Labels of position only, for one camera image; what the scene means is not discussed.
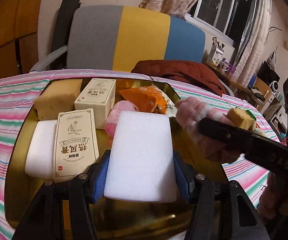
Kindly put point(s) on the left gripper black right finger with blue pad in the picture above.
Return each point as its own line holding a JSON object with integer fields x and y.
{"x": 223, "y": 207}

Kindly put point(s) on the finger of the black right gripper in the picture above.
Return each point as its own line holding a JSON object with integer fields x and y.
{"x": 257, "y": 149}

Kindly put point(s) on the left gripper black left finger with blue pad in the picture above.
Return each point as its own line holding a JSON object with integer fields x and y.
{"x": 44, "y": 219}

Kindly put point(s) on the small yellow sponge cube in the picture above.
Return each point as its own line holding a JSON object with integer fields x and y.
{"x": 242, "y": 118}

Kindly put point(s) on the white foam sponge block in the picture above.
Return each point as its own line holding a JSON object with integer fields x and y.
{"x": 141, "y": 166}

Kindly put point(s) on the pink hair roller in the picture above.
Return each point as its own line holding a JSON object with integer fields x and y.
{"x": 112, "y": 119}

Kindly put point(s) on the mustard yellow sponge block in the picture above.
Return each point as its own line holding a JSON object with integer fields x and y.
{"x": 58, "y": 97}

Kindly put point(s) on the cream printed carton box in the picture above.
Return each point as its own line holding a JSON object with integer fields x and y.
{"x": 99, "y": 94}

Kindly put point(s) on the orange snack bag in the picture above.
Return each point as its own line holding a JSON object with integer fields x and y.
{"x": 150, "y": 99}

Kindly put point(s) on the pink striped sock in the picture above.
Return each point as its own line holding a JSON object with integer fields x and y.
{"x": 190, "y": 112}

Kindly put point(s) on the striped pink green tablecloth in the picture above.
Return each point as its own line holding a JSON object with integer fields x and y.
{"x": 17, "y": 94}

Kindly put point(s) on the wooden side desk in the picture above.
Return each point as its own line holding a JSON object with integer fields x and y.
{"x": 258, "y": 95}

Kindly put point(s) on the white box with pens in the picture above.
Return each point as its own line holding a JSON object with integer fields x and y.
{"x": 216, "y": 53}

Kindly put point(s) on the gold tray box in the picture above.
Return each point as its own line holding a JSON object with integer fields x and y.
{"x": 113, "y": 219}

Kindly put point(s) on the dark red jacket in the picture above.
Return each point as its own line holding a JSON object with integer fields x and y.
{"x": 190, "y": 72}

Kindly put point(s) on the grey yellow blue chair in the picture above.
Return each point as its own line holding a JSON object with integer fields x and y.
{"x": 116, "y": 37}

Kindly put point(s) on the window with white frame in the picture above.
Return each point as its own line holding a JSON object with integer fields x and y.
{"x": 226, "y": 19}

